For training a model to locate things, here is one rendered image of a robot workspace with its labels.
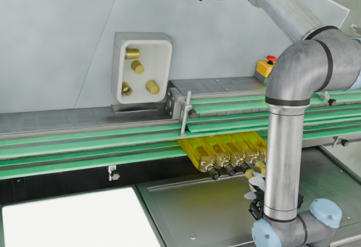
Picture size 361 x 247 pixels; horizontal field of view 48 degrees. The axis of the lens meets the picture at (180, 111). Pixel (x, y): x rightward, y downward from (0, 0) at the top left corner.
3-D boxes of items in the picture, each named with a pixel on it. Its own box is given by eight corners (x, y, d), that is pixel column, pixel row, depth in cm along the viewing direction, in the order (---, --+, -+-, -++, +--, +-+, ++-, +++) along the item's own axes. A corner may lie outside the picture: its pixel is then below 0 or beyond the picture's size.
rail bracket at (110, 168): (98, 166, 141) (108, 191, 131) (99, 150, 138) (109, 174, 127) (109, 165, 143) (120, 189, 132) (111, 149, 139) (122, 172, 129)
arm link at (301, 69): (286, 41, 79) (272, 266, 89) (330, 41, 83) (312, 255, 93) (253, 38, 89) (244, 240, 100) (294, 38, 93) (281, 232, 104)
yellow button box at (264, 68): (253, 75, 166) (263, 83, 160) (257, 58, 162) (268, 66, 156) (267, 75, 168) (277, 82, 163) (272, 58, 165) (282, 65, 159)
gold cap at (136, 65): (131, 59, 137) (135, 65, 134) (141, 59, 139) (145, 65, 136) (130, 69, 139) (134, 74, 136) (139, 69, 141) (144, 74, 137)
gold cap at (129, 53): (123, 47, 134) (136, 46, 136) (123, 57, 136) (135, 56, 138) (127, 51, 131) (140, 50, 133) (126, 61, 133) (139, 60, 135)
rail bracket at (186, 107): (170, 124, 143) (184, 144, 134) (177, 81, 135) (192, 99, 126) (177, 124, 145) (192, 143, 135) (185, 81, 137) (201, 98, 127)
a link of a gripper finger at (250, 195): (237, 184, 129) (253, 199, 121) (252, 181, 131) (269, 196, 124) (236, 192, 130) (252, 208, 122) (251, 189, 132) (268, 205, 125)
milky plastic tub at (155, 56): (110, 93, 142) (116, 104, 136) (114, 31, 132) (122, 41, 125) (156, 90, 150) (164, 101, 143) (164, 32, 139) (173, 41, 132)
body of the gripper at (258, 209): (252, 189, 118) (276, 218, 109) (276, 185, 122) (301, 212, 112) (246, 209, 122) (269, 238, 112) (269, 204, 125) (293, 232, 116)
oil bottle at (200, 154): (175, 140, 148) (200, 175, 132) (177, 126, 146) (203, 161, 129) (188, 138, 151) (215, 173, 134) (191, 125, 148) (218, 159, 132)
